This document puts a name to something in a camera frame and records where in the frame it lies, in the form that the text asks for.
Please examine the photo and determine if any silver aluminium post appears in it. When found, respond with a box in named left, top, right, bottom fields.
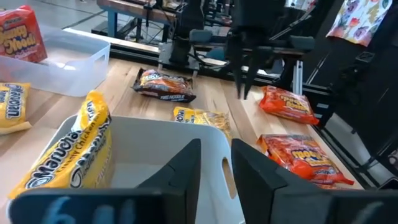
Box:
left=292, top=60, right=304, bottom=96

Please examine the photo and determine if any black fire noodle packet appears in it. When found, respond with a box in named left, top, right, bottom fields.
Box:
left=131, top=67, right=197, bottom=104

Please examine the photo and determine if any large floral cloth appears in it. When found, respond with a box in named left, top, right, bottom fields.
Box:
left=325, top=0, right=393, bottom=47

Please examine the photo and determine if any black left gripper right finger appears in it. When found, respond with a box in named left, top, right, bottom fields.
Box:
left=231, top=138, right=398, bottom=224

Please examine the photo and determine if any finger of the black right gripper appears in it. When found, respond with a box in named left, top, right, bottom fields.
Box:
left=228, top=34, right=248, bottom=99
left=244, top=49, right=273, bottom=100

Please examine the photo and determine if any white plastic handled bin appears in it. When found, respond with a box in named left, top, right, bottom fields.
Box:
left=6, top=114, right=246, bottom=224

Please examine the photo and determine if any small floral cloth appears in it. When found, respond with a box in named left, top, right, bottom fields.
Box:
left=284, top=0, right=318, bottom=12

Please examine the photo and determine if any orange spicy noodle packet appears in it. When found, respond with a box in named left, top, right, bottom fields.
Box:
left=256, top=133, right=356, bottom=190
left=259, top=85, right=320, bottom=126
left=0, top=4, right=48, bottom=64

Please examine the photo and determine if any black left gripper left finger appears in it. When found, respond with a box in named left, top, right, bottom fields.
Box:
left=8, top=138, right=202, bottom=224

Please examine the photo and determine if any clear plastic bin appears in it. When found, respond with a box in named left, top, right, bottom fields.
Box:
left=0, top=24, right=111, bottom=98

